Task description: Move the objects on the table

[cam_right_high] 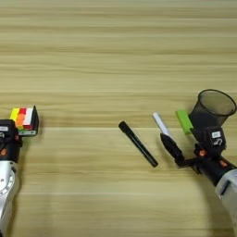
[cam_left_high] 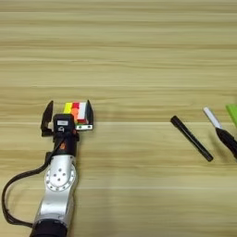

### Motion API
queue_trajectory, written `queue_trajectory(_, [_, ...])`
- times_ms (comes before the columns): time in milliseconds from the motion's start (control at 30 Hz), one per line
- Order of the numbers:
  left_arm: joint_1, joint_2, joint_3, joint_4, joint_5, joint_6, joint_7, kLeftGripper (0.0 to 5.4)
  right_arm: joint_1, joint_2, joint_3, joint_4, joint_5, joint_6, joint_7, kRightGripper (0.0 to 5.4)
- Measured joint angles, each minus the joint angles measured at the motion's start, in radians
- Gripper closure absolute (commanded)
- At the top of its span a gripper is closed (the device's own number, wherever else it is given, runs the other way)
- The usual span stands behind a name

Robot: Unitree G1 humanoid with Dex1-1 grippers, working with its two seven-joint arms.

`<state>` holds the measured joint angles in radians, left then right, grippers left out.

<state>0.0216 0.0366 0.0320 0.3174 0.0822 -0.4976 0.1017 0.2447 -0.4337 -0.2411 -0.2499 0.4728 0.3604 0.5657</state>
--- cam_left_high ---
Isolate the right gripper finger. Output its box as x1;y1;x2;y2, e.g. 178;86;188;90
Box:
215;127;237;160

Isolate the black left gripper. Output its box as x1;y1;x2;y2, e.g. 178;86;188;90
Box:
40;99;94;157

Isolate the multicolour puzzle cube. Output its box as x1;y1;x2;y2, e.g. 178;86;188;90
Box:
63;101;88;125

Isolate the all black marker pen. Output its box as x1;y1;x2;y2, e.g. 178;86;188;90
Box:
169;115;215;163

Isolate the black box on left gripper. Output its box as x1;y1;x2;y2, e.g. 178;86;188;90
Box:
53;113;77;134

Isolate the green rectangular block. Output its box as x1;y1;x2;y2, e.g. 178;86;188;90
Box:
225;104;237;130

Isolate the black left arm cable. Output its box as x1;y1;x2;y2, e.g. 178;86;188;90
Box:
1;140;63;229

